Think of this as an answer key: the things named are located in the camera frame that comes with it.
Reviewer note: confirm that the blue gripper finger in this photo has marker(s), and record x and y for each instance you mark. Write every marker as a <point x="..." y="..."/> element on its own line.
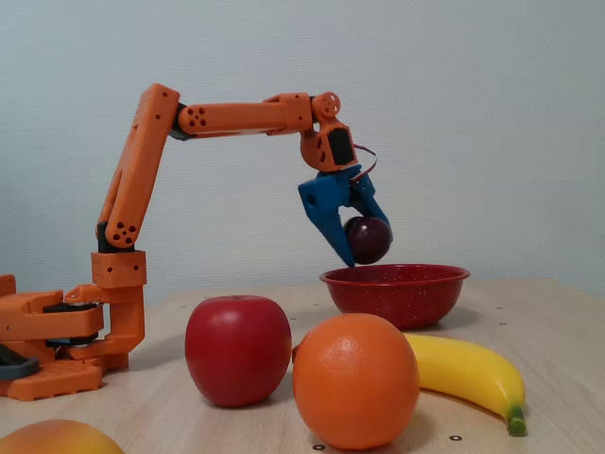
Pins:
<point x="371" y="203"/>
<point x="333" y="234"/>

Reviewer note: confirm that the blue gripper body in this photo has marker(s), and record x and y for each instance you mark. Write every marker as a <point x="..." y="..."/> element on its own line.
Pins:
<point x="325" y="198"/>

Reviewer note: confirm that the dark purple plum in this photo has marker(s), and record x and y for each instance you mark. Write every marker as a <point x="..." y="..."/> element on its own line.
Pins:
<point x="368" y="241"/>

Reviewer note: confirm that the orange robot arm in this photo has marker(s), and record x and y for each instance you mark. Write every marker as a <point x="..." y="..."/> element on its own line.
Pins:
<point x="137" y="165"/>

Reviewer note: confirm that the orange robot base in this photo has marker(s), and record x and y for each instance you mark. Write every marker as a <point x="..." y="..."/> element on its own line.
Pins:
<point x="28" y="321"/>

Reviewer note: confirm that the red speckled bowl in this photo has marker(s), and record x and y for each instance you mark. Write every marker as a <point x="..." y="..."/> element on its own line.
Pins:
<point x="392" y="298"/>

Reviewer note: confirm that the orange fruit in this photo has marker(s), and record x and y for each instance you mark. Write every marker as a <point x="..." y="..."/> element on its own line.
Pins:
<point x="354" y="383"/>

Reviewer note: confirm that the red apple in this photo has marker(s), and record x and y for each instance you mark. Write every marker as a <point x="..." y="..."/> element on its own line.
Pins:
<point x="236" y="350"/>

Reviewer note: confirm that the yellow banana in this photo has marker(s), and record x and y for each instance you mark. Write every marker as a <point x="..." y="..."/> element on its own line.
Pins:
<point x="472" y="369"/>

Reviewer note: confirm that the dark grey table clamp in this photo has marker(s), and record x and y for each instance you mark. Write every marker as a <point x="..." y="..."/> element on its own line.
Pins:
<point x="19" y="369"/>

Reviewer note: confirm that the yellow-orange mango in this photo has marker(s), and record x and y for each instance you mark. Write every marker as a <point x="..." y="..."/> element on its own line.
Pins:
<point x="57" y="440"/>

